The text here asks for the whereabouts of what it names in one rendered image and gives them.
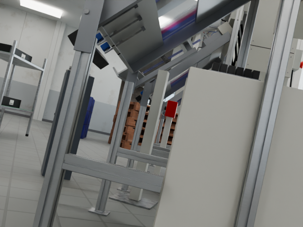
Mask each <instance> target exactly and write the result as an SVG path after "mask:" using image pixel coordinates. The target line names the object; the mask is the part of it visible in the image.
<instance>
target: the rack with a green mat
mask: <svg viewBox="0 0 303 227"><path fill-rule="evenodd" d="M17 42H18V41H16V40H14V42H13V46H12V50H11V53H10V52H5V51H1V50H0V59H2V60H4V61H6V62H8V65H7V69H6V73H5V77H4V81H3V85H2V88H1V92H0V108H2V111H1V114H0V127H1V123H2V119H3V115H4V111H5V109H10V110H16V111H21V112H26V113H31V115H30V119H29V123H28V127H27V131H26V135H25V136H28V135H29V131H30V127H31V123H32V118H33V115H34V111H35V107H36V103H37V99H38V95H39V91H40V87H41V82H42V79H43V75H44V71H45V67H46V63H47V59H44V63H43V67H42V68H40V67H38V66H37V65H35V64H33V63H31V62H29V61H27V60H25V59H23V58H21V57H19V56H17V55H15V54H14V53H15V49H16V45H17ZM12 64H13V68H12V72H11V75H10V79H9V83H8V87H7V91H6V95H5V96H7V97H8V96H9V91H10V88H11V84H12V80H13V76H14V72H15V68H16V66H20V67H25V68H30V69H35V70H39V71H41V75H40V79H39V83H38V87H37V91H36V95H35V99H34V103H33V107H32V110H31V111H30V110H25V109H20V108H15V107H10V106H5V105H1V103H2V100H3V96H4V92H5V88H6V84H7V80H8V77H9V72H10V68H11V65H12Z"/></svg>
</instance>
